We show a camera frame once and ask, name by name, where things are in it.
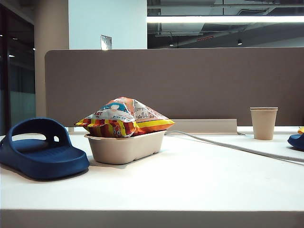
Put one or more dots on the striped colourful chips bag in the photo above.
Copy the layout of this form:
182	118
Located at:
118	118

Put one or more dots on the beige pulp food box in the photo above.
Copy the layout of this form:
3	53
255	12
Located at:
126	149

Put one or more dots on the grey desk partition panel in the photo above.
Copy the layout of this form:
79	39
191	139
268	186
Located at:
166	78

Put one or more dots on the red ceiling sign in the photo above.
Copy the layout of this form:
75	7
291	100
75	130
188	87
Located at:
205	38

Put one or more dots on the beige paper cup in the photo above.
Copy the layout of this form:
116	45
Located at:
263	123

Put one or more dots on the white ceiling light strip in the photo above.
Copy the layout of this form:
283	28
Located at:
213	19

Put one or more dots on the large blue rubber slipper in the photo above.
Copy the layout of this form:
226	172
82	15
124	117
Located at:
47	161

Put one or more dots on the small blue slipper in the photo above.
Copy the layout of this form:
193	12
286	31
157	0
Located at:
298	142

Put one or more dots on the yellow object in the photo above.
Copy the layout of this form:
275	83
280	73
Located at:
302	130

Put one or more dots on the white partition bracket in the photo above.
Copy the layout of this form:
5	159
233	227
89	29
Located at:
71	129

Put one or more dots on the metal wall plate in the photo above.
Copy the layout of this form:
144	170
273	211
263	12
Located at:
106	42

